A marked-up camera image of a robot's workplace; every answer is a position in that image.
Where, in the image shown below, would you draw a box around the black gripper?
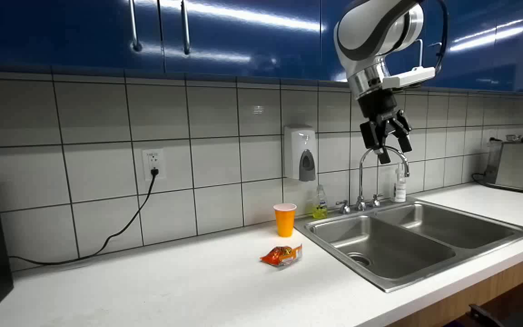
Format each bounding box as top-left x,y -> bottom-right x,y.
358,89 -> 412,163

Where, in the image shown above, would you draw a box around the orange Cheetos snack packet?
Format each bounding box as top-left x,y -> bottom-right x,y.
262,245 -> 302,267

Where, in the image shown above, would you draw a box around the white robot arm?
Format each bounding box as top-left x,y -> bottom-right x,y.
334,0 -> 423,163

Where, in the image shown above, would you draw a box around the white bottle behind sink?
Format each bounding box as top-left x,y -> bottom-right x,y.
394,171 -> 407,202

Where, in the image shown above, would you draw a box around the chrome sink faucet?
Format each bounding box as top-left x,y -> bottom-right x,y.
334,145 -> 411,214

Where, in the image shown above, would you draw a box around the stainless steel double sink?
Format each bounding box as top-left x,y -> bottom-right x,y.
296,202 -> 523,292

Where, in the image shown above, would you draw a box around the green dish soap bottle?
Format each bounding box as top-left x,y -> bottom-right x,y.
311,185 -> 331,220

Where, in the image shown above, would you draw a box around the orange plastic cup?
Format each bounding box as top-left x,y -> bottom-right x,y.
274,203 -> 296,238

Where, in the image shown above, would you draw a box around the silver coffee machine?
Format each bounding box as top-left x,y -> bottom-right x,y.
472,138 -> 523,192

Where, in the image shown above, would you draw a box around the blue upper cabinets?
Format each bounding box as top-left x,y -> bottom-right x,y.
0,0 -> 523,93

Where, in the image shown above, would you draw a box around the black chair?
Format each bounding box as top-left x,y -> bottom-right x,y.
445,305 -> 523,327

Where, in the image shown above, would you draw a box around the white wall soap dispenser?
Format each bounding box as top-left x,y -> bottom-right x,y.
284,125 -> 318,182

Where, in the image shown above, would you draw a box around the black power cable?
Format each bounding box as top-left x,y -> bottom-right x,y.
7,167 -> 162,267

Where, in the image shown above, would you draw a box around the white wall power outlet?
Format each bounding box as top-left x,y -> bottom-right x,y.
142,149 -> 165,180

